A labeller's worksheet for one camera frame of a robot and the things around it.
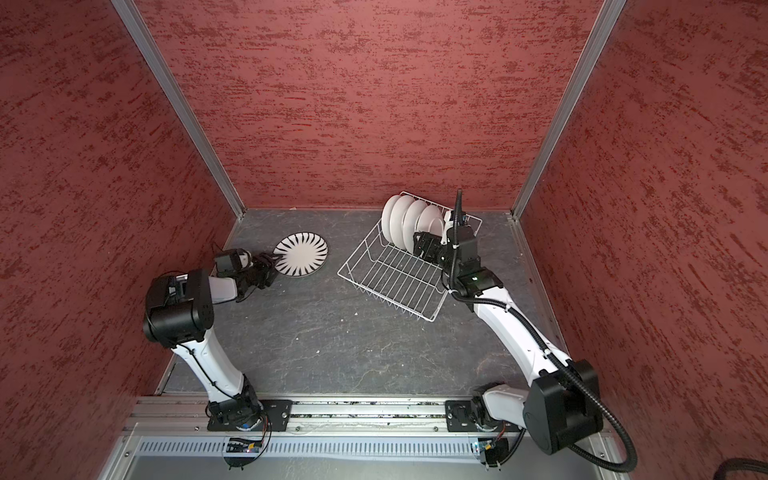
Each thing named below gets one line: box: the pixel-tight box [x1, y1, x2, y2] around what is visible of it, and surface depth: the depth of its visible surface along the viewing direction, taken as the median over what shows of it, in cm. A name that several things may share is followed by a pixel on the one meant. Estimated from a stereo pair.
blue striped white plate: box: [273, 232, 329, 278], surface depth 109 cm
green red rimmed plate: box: [416, 205, 445, 237], surface depth 99 cm
